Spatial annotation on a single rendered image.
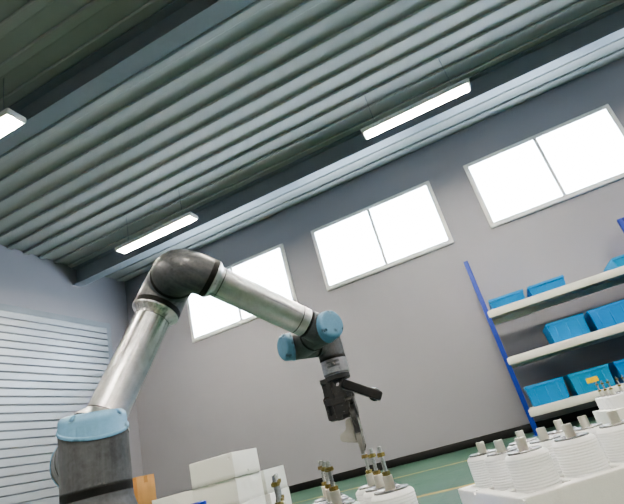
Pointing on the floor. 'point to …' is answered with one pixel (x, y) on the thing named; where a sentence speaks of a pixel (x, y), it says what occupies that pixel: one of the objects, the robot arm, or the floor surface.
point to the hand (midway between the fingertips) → (364, 447)
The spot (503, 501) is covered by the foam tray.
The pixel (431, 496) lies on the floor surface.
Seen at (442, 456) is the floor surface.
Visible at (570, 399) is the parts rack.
